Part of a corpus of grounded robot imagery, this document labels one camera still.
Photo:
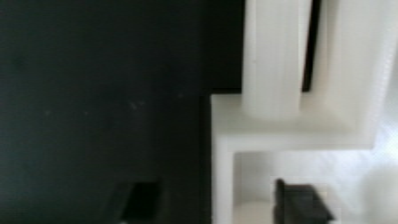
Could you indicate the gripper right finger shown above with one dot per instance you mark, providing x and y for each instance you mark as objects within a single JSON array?
[{"x": 299, "y": 207}]

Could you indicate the white chair seat part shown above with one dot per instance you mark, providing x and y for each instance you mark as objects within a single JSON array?
[{"x": 304, "y": 130}]

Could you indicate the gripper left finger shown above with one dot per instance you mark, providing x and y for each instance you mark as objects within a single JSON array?
[{"x": 132, "y": 207}]

